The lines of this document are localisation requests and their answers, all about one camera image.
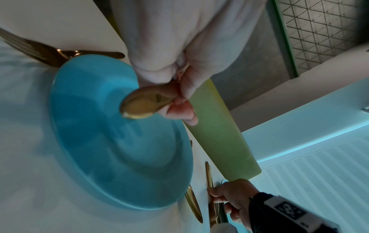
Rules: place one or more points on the white window blind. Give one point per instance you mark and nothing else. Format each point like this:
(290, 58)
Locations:
(317, 182)

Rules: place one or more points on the person's left hand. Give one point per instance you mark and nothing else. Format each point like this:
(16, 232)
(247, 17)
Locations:
(187, 34)

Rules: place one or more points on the pile of gold cutlery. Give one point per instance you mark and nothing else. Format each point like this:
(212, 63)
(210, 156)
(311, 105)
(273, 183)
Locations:
(144, 102)

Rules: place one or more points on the gold spoon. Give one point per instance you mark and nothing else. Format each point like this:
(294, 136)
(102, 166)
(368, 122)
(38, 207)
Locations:
(194, 204)

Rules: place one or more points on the person's right hand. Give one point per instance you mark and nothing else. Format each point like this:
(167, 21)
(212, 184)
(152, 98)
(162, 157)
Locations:
(239, 193)

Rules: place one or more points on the black right wristband with markers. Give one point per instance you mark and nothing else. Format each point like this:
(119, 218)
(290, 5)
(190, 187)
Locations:
(259, 204)

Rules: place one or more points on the gold knife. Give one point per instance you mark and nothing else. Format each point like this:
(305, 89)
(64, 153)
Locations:
(209, 175)

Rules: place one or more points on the green padded bench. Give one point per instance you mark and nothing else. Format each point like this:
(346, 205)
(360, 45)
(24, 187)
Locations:
(219, 136)

